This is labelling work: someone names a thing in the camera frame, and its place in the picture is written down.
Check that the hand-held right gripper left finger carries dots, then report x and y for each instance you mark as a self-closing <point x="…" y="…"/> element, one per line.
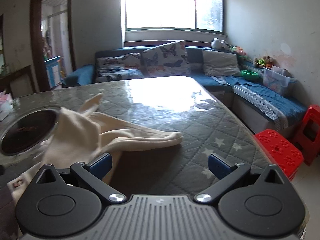
<point x="101" y="166"/>

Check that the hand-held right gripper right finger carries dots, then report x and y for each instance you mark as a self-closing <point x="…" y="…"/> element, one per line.
<point x="220" y="167"/>

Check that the cream knit garment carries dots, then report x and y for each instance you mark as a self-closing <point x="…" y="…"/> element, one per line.
<point x="82" y="130"/>

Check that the red perforated plastic stool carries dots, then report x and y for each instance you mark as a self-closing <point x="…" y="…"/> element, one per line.
<point x="277" y="150"/>

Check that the round black induction cooker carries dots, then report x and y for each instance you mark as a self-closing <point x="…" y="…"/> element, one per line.
<point x="27" y="130"/>

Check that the blue sofa seat cover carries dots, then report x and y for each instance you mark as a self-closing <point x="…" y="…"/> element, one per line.
<point x="272" y="102"/>

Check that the green plastic bowl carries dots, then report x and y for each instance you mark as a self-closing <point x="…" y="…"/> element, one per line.
<point x="249" y="75"/>

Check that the clear plastic storage box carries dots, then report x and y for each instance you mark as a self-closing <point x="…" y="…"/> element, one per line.
<point x="276" y="81"/>

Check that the grey plain cushion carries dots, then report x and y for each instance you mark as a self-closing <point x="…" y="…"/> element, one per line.
<point x="220" y="63"/>

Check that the blue toy cabinet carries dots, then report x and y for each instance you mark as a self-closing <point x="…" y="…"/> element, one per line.
<point x="53" y="70"/>

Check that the pink tissue pack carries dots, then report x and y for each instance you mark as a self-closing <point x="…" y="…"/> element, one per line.
<point x="5" y="105"/>

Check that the small plush toy pile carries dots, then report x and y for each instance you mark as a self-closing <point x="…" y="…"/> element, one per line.
<point x="263" y="61"/>

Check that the blue corner sofa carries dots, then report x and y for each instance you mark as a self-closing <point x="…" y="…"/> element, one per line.
<point x="196" y="55"/>

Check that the colourful toy pile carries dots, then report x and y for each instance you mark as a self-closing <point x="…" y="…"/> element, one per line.
<point x="238" y="50"/>

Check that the large butterfly print cushion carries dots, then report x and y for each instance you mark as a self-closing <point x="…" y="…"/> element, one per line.
<point x="165" y="60"/>

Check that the white plush toy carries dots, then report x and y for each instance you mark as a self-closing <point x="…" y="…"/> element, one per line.
<point x="218" y="43"/>

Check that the window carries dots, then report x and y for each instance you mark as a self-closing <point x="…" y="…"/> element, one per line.
<point x="160" y="5"/>

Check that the dark wooden door frame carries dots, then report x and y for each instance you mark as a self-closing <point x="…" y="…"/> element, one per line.
<point x="35" y="42"/>

